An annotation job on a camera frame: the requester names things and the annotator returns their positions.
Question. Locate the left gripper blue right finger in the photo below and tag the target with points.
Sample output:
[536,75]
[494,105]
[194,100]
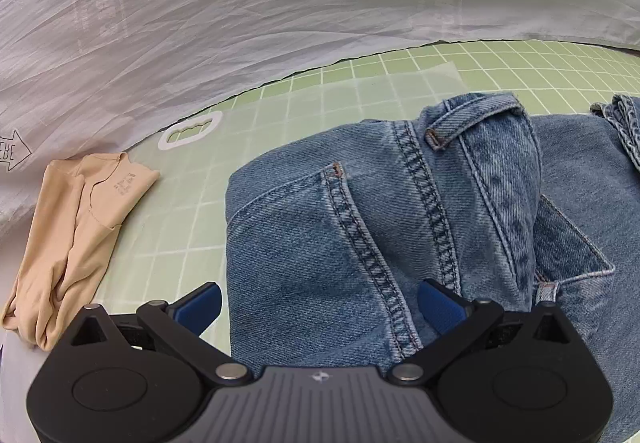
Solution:
[459,323]

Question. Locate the beige crumpled garment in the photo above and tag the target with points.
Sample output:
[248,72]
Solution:
[78,216]

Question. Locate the green grid cutting mat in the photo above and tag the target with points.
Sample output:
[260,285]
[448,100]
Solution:
[175,239]

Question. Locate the blue denim jeans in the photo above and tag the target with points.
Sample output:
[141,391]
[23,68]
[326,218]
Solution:
[329,237]

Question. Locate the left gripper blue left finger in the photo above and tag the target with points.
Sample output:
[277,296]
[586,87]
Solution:
[176,327]

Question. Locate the white carrot print sheet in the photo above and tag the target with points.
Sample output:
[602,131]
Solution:
[79,76]

